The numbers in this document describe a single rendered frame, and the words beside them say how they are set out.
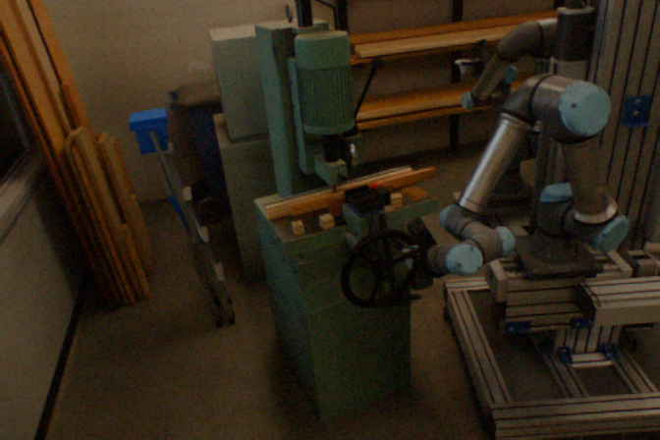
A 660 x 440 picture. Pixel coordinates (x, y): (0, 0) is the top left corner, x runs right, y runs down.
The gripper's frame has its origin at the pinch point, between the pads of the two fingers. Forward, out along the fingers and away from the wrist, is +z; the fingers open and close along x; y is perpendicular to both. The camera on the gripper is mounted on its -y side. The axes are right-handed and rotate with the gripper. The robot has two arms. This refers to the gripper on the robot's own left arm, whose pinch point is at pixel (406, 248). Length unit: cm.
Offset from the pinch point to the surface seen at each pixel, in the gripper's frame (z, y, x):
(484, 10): 211, -128, 228
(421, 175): 35, -19, 31
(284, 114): 35, -57, -13
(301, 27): 16, -80, -3
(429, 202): 22.8, -8.6, 24.3
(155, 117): 81, -79, -57
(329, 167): 22.9, -32.3, -7.5
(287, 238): 21.6, -14.3, -29.7
